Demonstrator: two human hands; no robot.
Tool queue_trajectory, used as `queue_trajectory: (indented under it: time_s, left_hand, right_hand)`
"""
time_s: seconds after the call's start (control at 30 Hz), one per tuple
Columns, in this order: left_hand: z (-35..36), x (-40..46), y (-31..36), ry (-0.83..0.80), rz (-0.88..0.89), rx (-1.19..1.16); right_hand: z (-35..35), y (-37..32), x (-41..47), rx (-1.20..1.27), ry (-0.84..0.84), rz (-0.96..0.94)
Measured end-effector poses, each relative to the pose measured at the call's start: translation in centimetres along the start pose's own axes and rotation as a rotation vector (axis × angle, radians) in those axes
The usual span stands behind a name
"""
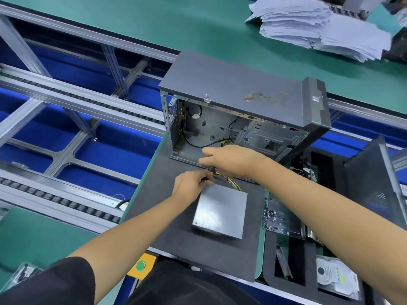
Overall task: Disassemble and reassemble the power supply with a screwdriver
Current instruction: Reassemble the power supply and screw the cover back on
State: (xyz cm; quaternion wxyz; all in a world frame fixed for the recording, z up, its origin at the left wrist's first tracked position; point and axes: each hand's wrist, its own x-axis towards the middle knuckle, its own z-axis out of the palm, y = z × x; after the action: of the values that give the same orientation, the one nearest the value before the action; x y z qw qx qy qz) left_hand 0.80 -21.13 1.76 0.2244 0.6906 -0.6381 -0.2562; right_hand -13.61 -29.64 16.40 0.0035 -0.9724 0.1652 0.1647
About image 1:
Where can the person's left forearm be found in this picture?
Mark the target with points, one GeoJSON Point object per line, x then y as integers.
{"type": "Point", "coordinates": [127, 244]}

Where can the silver hard drive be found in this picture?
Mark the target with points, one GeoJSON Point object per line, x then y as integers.
{"type": "Point", "coordinates": [337, 276]}

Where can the stack of white papers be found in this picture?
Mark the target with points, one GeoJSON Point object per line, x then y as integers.
{"type": "Point", "coordinates": [318, 25]}

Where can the aluminium conveyor frame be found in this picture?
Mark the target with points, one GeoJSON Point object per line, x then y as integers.
{"type": "Point", "coordinates": [70, 92]}

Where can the black cardboard box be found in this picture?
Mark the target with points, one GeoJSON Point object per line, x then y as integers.
{"type": "Point", "coordinates": [397, 50]}

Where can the grey computer tower case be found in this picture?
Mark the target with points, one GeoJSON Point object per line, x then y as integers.
{"type": "Point", "coordinates": [241, 79]}

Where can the dark grey case side panel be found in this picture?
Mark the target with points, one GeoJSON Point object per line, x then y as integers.
{"type": "Point", "coordinates": [378, 181]}

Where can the silver power supply unit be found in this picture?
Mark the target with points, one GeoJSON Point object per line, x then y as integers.
{"type": "Point", "coordinates": [216, 235]}

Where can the clear plastic screw box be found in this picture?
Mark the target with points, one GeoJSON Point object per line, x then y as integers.
{"type": "Point", "coordinates": [19, 276]}

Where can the person's left hand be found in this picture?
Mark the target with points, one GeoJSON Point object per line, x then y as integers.
{"type": "Point", "coordinates": [191, 186]}

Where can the person's right hand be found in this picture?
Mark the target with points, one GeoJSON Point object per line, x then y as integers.
{"type": "Point", "coordinates": [232, 160]}

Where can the person's right forearm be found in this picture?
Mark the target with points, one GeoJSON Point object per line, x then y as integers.
{"type": "Point", "coordinates": [337, 216]}

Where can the silver optical drive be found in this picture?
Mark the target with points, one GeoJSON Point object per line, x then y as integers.
{"type": "Point", "coordinates": [219, 209]}

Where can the black foam tray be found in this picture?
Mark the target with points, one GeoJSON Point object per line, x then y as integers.
{"type": "Point", "coordinates": [304, 270]}

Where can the green motherboard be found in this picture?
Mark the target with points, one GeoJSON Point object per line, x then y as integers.
{"type": "Point", "coordinates": [310, 171]}

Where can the person's black trousers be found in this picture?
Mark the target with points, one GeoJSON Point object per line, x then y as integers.
{"type": "Point", "coordinates": [191, 289]}

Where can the dark grey foam mat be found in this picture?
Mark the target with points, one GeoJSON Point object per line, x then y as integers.
{"type": "Point", "coordinates": [152, 206]}

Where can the yellow box with green button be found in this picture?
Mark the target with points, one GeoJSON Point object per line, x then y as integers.
{"type": "Point", "coordinates": [141, 265]}

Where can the clear plastic tray with screws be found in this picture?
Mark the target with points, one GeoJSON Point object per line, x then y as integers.
{"type": "Point", "coordinates": [283, 216]}

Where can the person's black shirt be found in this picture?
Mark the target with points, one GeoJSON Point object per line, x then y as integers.
{"type": "Point", "coordinates": [48, 282]}

